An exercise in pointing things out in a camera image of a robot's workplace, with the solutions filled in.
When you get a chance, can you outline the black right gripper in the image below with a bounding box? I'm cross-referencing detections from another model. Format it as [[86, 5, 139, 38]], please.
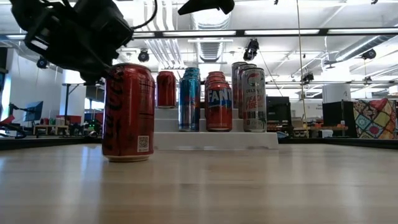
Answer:
[[177, 0, 236, 16]]

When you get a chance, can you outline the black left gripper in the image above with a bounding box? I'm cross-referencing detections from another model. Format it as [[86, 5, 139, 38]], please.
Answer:
[[11, 0, 118, 85]]

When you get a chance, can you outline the red Coca-Cola Zero can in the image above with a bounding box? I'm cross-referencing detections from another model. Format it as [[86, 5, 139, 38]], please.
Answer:
[[101, 63, 155, 163], [156, 70, 177, 110]]

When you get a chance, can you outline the white three-step display shelf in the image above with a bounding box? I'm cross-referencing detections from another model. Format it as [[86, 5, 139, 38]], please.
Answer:
[[154, 107, 280, 151]]

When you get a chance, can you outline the small background monitor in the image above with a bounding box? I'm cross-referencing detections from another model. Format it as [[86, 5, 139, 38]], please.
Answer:
[[24, 100, 44, 123]]

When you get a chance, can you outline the silver Celsius can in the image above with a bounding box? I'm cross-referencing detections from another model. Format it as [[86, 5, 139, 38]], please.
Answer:
[[231, 61, 248, 110], [236, 63, 257, 119], [241, 67, 267, 133]]

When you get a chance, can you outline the black computer monitor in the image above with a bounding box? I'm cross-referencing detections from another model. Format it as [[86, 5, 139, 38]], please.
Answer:
[[266, 96, 292, 126]]

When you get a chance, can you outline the white column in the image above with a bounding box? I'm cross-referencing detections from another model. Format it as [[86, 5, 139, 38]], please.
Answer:
[[322, 83, 352, 104]]

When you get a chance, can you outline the wooden background table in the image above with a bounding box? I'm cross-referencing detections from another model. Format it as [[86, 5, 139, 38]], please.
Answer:
[[292, 123, 349, 138]]

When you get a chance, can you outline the black cabinet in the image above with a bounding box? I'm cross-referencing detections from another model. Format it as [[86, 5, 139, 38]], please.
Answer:
[[322, 100, 354, 139]]

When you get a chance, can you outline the colourful patchwork quilt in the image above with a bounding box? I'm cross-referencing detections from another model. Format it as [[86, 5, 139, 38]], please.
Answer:
[[353, 98, 398, 140]]

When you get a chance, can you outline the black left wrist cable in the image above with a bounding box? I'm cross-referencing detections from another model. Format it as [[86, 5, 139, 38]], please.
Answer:
[[132, 0, 158, 31]]

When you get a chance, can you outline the black overhead frame bar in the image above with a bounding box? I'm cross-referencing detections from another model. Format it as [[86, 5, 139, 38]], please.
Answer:
[[132, 27, 398, 39]]

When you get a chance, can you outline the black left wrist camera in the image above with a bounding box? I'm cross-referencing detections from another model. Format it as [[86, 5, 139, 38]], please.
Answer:
[[76, 0, 135, 52]]

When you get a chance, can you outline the black aluminium table frame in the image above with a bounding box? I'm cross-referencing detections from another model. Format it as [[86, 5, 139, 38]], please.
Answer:
[[0, 136, 398, 151]]

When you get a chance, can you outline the thin hanging cord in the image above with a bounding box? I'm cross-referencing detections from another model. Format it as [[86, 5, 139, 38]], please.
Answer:
[[295, 0, 309, 138]]

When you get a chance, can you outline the silver ceiling air duct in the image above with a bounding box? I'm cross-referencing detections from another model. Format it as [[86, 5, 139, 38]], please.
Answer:
[[334, 34, 389, 63]]

